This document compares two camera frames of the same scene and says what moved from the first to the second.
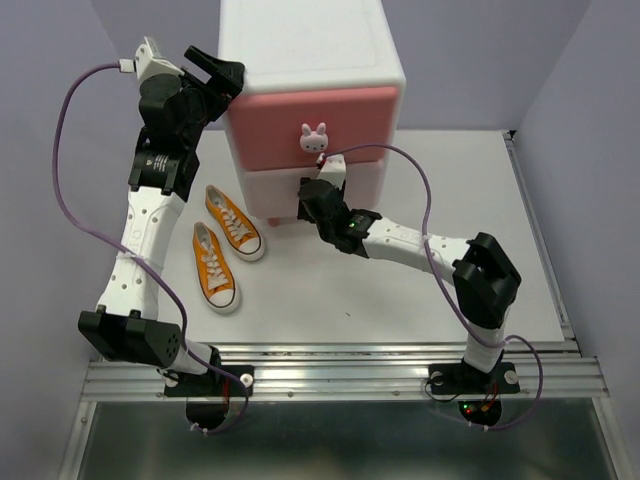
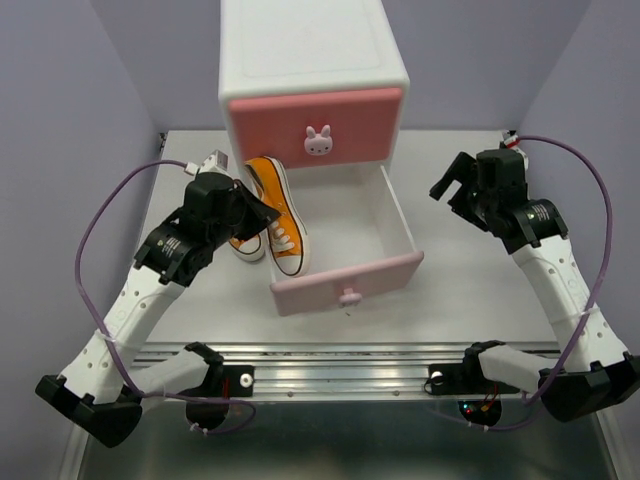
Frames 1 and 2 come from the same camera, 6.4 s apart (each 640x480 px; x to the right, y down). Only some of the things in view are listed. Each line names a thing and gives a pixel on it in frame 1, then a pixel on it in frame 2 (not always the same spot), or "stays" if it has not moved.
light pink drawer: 274,193 to 360,244
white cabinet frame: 311,44 stays
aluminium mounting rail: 360,371 stays
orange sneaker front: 215,271 to 287,233
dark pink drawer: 286,128 stays
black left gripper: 231,78 to 260,212
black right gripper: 303,211 to 465,169
